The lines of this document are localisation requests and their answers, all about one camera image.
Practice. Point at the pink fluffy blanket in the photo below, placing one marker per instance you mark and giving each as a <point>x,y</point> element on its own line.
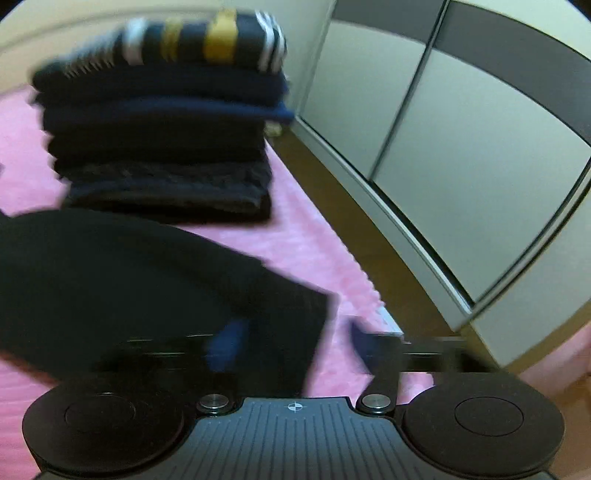
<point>314,258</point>

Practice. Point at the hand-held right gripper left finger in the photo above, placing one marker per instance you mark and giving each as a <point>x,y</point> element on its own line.
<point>225,345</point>

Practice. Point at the black garment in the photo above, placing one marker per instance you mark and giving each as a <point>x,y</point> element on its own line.
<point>152,295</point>

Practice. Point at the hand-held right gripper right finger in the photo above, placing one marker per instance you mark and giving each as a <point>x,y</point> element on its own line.
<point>365,347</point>

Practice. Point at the grey sliding door wardrobe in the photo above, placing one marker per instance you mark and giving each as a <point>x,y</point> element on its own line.
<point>443,152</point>

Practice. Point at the stack of folded dark clothes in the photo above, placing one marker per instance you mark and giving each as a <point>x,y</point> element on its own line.
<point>161,124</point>

